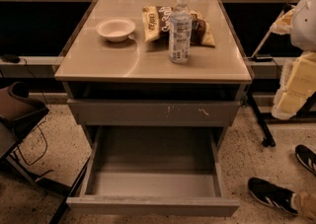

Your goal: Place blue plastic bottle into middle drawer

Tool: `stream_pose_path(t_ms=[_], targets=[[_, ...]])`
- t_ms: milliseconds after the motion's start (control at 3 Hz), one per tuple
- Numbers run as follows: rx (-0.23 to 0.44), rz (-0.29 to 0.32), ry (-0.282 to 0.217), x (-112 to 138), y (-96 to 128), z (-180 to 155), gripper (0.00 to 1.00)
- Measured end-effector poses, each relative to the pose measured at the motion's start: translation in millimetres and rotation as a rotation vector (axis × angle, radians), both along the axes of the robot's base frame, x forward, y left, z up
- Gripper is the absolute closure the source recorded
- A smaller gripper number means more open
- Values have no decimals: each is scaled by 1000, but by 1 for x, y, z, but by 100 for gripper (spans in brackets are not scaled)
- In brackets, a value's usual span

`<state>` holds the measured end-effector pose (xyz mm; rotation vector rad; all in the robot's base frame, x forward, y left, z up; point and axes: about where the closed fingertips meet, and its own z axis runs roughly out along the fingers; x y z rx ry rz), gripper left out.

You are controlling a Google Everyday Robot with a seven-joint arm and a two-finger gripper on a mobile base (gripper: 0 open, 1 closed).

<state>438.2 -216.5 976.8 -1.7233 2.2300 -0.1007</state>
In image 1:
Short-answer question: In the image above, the brown yellow snack bag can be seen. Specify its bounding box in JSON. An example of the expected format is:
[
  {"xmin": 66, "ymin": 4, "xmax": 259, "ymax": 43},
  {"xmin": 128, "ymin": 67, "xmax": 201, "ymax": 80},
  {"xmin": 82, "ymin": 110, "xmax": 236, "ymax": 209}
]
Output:
[{"xmin": 142, "ymin": 6, "xmax": 215, "ymax": 46}]

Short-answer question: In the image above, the black table leg stand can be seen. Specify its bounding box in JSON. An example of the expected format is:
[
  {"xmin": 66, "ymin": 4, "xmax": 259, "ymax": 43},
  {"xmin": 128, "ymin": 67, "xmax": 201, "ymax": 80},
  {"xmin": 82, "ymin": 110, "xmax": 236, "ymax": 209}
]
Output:
[{"xmin": 245, "ymin": 87, "xmax": 316, "ymax": 147}]

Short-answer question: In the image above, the black sneaker far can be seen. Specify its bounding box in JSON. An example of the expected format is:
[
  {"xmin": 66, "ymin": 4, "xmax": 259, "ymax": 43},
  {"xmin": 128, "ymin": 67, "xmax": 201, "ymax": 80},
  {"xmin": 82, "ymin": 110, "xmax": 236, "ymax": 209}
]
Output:
[{"xmin": 295, "ymin": 145, "xmax": 316, "ymax": 176}]

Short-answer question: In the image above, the clear plastic water bottle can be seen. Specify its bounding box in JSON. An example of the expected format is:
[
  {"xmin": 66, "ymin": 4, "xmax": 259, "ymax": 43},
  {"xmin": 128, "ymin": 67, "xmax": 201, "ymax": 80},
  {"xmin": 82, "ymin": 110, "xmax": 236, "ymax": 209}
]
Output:
[{"xmin": 169, "ymin": 0, "xmax": 192, "ymax": 64}]

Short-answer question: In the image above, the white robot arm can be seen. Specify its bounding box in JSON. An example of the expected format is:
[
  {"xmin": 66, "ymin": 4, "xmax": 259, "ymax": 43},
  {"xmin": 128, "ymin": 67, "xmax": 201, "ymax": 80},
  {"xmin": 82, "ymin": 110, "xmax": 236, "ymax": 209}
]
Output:
[{"xmin": 270, "ymin": 0, "xmax": 316, "ymax": 119}]

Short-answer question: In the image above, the black device on ledge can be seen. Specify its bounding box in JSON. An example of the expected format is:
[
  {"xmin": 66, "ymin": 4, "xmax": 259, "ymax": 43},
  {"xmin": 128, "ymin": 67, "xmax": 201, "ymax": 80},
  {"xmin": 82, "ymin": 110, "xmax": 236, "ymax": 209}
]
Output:
[{"xmin": 0, "ymin": 54, "xmax": 20, "ymax": 63}]

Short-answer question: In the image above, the grey drawer cabinet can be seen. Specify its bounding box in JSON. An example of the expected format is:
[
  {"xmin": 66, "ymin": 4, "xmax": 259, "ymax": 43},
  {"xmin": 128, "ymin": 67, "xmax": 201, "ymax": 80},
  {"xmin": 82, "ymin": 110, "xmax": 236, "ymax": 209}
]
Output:
[{"xmin": 55, "ymin": 0, "xmax": 252, "ymax": 144}]

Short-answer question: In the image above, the black sneaker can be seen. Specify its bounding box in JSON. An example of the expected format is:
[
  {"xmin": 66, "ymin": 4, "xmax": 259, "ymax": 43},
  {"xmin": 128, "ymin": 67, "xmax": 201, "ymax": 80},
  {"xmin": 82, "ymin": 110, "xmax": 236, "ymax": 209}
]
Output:
[
  {"xmin": 248, "ymin": 178, "xmax": 298, "ymax": 215},
  {"xmin": 295, "ymin": 145, "xmax": 316, "ymax": 176}
]

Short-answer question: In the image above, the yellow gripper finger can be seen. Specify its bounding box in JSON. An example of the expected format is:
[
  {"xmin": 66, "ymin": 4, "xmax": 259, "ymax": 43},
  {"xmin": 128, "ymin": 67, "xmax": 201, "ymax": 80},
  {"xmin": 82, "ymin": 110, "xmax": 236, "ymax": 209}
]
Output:
[
  {"xmin": 272, "ymin": 51, "xmax": 316, "ymax": 120},
  {"xmin": 270, "ymin": 9, "xmax": 294, "ymax": 36}
]

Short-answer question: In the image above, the white bowl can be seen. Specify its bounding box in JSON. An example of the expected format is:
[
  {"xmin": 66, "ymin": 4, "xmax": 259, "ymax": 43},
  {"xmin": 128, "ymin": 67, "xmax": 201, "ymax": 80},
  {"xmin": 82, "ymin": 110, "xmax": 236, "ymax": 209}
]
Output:
[{"xmin": 96, "ymin": 17, "xmax": 135, "ymax": 42}]

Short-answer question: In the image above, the white stick tool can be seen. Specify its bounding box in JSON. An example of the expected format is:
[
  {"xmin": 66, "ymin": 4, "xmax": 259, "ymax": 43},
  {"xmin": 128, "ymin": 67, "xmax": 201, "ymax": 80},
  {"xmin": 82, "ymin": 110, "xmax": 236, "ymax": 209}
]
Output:
[{"xmin": 248, "ymin": 10, "xmax": 284, "ymax": 61}]

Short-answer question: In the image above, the closed top drawer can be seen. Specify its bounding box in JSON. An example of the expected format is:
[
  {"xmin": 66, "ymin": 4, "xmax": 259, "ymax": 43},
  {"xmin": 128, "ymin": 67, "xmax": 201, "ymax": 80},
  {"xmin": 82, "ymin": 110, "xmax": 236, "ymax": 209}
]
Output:
[{"xmin": 68, "ymin": 99, "xmax": 239, "ymax": 127}]

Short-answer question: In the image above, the tan trouser leg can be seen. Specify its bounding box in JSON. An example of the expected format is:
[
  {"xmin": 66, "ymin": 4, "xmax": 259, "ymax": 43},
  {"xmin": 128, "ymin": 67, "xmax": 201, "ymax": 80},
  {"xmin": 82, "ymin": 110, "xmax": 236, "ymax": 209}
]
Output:
[{"xmin": 291, "ymin": 191, "xmax": 316, "ymax": 222}]

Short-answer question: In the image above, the open middle drawer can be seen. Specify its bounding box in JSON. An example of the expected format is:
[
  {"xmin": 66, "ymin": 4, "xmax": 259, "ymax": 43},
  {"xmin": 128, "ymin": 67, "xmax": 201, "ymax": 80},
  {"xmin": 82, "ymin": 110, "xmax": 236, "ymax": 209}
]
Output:
[{"xmin": 67, "ymin": 126, "xmax": 239, "ymax": 217}]

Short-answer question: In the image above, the black sneaker near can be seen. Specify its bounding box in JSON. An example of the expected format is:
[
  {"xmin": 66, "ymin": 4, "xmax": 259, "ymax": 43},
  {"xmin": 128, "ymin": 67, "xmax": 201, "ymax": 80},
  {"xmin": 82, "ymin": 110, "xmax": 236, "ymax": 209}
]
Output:
[{"xmin": 248, "ymin": 178, "xmax": 298, "ymax": 215}]

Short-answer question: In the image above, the black floor cable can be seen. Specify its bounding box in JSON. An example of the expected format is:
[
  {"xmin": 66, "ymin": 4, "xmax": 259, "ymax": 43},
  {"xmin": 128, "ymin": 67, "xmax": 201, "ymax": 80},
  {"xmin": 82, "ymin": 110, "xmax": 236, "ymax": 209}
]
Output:
[{"xmin": 16, "ymin": 58, "xmax": 55, "ymax": 180}]

